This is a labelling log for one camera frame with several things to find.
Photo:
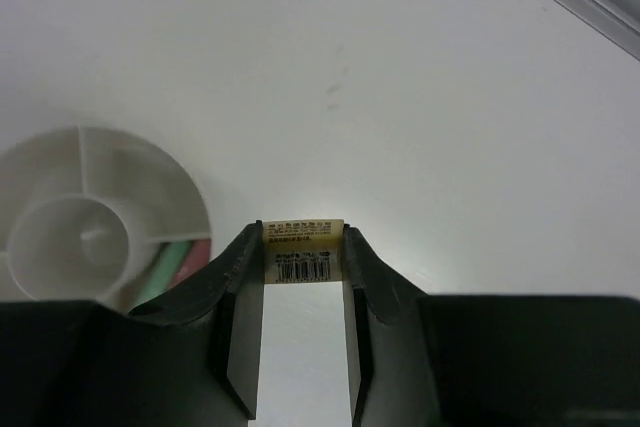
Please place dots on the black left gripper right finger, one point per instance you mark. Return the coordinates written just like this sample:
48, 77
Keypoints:
389, 373

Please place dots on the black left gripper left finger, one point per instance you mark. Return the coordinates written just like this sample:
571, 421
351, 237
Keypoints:
199, 366

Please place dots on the small yellow staple box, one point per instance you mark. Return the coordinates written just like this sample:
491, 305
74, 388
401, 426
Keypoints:
303, 251

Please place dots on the green marker in organizer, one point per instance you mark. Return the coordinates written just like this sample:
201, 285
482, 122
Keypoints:
162, 271

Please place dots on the pink marker in organizer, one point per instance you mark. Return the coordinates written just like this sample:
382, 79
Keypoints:
198, 256

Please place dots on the white round divided organizer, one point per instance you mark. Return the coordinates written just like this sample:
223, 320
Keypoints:
85, 211

